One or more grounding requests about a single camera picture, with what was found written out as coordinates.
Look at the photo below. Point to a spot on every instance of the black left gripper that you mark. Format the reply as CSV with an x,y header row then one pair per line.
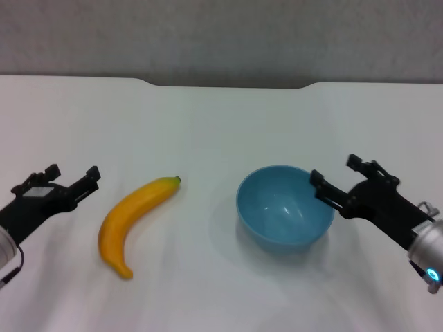
x,y
34,207

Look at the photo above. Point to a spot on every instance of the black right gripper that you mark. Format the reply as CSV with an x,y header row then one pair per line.
x,y
384,204

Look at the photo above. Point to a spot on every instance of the yellow banana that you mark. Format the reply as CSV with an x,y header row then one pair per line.
x,y
119,216

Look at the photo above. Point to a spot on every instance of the blue bowl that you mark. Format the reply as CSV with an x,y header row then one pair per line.
x,y
284,224

